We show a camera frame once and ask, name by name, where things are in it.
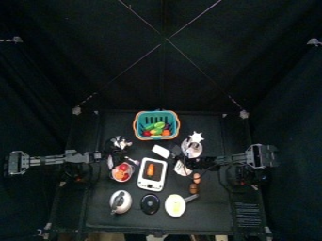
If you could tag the grey frame corner bracket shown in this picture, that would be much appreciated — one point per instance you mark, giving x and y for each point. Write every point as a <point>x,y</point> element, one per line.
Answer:
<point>244,114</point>
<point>77,110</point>
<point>313,41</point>
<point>17,40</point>

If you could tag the purple toy eggplant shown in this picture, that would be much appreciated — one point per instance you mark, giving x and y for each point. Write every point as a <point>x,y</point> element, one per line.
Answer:
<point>168,126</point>

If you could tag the white toy cup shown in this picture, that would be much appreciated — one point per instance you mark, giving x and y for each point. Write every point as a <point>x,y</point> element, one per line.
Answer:
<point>182,169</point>

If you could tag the white toy kitchen scale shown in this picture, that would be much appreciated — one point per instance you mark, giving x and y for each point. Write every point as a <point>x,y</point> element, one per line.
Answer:
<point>145,185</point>

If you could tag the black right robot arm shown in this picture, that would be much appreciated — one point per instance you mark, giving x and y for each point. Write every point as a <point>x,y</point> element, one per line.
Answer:
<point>248,157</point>

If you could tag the purple toy spoon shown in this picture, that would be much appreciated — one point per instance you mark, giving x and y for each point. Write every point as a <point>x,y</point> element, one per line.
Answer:
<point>134,161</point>

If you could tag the silver toy kettle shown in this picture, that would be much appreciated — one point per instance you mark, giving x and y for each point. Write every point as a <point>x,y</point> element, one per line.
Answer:
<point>121,202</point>

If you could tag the orange toy carrot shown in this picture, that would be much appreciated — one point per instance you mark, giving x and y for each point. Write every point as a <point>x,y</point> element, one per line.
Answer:
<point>150,169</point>

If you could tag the red toy tomato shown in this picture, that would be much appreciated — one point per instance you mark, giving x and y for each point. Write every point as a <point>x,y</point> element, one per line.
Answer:
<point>146,133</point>

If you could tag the toy cleaver white blade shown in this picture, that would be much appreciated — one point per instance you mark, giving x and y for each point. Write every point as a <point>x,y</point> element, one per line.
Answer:
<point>161,151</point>

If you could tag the brown toy egg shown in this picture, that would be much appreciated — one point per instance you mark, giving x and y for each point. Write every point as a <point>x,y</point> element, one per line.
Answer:
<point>193,188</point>
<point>197,178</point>

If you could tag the red toy fruit pieces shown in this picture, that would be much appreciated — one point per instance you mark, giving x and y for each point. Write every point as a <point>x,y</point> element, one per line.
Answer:
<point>122,172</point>

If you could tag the green toy vegetable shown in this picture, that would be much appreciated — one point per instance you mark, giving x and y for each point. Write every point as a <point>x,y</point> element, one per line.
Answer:
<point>157,126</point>

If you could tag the white star-shaped toy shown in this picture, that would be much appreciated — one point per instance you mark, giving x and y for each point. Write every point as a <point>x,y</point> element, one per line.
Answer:
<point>197,137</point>

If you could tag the pink bowl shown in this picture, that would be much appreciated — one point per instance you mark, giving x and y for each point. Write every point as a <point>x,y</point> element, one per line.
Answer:
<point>116,174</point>

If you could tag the teal basket orange rim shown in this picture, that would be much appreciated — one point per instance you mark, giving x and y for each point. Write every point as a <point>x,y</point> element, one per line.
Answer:
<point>141,125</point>

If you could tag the orange toy fruit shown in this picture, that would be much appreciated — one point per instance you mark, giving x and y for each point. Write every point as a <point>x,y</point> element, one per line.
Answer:
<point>166,132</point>

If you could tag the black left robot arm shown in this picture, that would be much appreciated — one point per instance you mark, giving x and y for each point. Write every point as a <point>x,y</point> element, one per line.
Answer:
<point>50,159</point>

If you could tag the black round lid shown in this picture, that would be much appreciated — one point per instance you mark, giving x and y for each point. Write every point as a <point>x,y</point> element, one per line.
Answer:
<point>150,204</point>

